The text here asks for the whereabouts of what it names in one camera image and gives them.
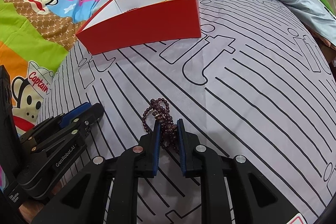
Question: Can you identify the long dark garnet bead strand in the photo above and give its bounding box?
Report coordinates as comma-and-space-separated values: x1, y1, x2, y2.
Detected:
142, 98, 179, 153

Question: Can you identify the red white-lined jewelry box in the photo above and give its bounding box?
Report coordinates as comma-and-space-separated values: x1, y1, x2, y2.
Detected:
76, 0, 201, 55

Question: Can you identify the person's left hand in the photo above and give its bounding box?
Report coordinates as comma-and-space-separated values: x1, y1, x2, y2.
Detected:
19, 181, 63, 223

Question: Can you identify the grey black-striped cloth mat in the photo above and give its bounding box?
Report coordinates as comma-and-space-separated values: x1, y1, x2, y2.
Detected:
38, 0, 335, 223

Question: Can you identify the colourful monkey cartoon bedsheet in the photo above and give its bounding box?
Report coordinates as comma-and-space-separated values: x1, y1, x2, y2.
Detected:
1, 0, 99, 134

